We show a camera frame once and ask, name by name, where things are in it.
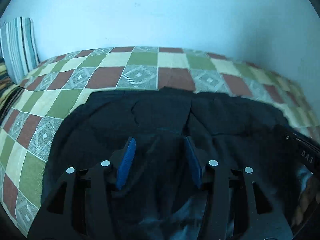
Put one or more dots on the dark navy puffer jacket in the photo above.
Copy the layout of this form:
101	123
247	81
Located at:
160	199

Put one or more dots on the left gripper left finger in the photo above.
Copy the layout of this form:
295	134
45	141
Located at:
80	204

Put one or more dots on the blue white striped pillow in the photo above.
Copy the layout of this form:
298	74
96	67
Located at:
18	47

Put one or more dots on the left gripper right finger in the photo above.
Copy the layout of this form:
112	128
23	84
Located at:
238	204

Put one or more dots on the yellow black striped pillow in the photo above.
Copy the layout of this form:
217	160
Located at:
9	91

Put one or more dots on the checkered green brown bedspread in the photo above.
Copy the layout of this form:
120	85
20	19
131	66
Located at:
60	84

